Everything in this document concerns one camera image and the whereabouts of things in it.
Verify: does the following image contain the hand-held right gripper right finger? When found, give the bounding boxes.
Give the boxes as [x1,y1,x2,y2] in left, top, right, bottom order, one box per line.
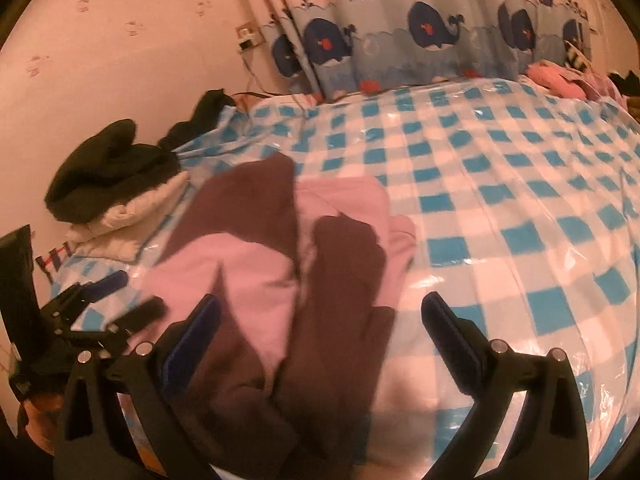
[420,292,593,480]

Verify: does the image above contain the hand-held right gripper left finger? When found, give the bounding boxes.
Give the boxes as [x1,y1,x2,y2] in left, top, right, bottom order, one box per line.
[52,294,223,480]

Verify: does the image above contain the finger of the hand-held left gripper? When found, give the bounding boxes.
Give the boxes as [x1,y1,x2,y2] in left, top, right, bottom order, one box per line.
[107,296,168,336]
[75,270,128,306]

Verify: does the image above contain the pink and brown jacket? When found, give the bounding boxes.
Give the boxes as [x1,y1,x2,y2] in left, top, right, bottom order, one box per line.
[137,152,418,471]

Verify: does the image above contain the pile of pink clothes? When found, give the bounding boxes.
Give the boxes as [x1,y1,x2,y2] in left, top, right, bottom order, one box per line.
[527,60,626,106]

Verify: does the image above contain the dark clothes pile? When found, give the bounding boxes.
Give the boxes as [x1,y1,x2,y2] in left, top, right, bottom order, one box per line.
[607,71,640,96]

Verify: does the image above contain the person's left hand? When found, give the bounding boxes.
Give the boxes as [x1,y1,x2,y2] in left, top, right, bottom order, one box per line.
[17,392,68,441]

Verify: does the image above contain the red blue striped cloth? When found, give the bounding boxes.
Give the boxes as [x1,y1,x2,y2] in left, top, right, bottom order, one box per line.
[36,241,73,281]

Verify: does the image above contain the white padded jacket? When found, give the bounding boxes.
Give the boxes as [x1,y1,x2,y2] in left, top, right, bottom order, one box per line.
[65,170,193,263]

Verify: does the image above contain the black fleece garment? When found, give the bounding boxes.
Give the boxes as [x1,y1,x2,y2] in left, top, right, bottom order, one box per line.
[44,119,181,223]

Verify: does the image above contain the blue white checkered bed cover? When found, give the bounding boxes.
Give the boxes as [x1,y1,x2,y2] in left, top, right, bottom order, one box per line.
[47,77,640,480]

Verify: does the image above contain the whale print curtain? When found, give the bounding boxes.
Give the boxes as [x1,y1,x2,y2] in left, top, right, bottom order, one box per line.
[250,0,601,98]

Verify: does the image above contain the black white striped cloth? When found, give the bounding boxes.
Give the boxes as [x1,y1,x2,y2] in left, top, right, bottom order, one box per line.
[565,40,593,71]

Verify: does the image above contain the black charger cable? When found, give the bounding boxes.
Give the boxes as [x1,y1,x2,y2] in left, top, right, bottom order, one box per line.
[240,50,311,116]

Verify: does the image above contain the wall socket with charger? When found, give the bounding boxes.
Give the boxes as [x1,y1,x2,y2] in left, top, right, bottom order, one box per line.
[236,22,266,51]

